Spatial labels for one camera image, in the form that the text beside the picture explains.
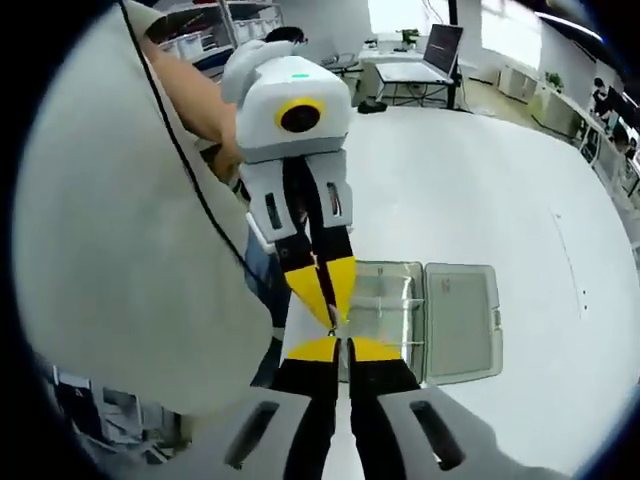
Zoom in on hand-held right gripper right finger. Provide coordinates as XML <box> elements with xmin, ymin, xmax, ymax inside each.
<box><xmin>347</xmin><ymin>335</ymin><xmax>550</xmax><ymax>480</ymax></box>

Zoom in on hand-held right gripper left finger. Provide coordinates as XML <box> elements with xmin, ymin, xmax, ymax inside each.
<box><xmin>191</xmin><ymin>335</ymin><xmax>340</xmax><ymax>480</ymax></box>

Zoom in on clear plastic divider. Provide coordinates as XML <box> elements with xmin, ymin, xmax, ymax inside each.
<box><xmin>349</xmin><ymin>295</ymin><xmax>428</xmax><ymax>308</ymax></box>
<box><xmin>327</xmin><ymin>294</ymin><xmax>351</xmax><ymax>384</ymax></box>

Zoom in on grey transparent guide fixture box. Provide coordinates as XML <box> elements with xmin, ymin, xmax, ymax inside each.
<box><xmin>279</xmin><ymin>259</ymin><xmax>504</xmax><ymax>387</ymax></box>

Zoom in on person's left hand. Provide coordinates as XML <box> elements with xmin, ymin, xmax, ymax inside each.
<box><xmin>212</xmin><ymin>141</ymin><xmax>247</xmax><ymax>194</ymax></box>

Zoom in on person's blue jeans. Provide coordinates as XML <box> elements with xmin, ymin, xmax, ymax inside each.
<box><xmin>244</xmin><ymin>229</ymin><xmax>292</xmax><ymax>302</ymax></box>

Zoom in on storage shelf with bins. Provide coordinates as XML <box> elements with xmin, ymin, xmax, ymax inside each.
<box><xmin>159</xmin><ymin>0</ymin><xmax>282</xmax><ymax>77</ymax></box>

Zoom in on operator in grey shirt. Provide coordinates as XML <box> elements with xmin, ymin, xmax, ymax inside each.
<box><xmin>12</xmin><ymin>4</ymin><xmax>292</xmax><ymax>417</ymax></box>

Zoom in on open laptop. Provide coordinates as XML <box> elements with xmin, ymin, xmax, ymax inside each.
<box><xmin>377</xmin><ymin>22</ymin><xmax>467</xmax><ymax>87</ymax></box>

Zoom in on black screen stand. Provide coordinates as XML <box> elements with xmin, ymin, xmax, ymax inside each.
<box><xmin>446</xmin><ymin>0</ymin><xmax>464</xmax><ymax>109</ymax></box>

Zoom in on thin black cable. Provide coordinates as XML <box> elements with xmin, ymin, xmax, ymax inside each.
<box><xmin>118</xmin><ymin>0</ymin><xmax>262</xmax><ymax>287</ymax></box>

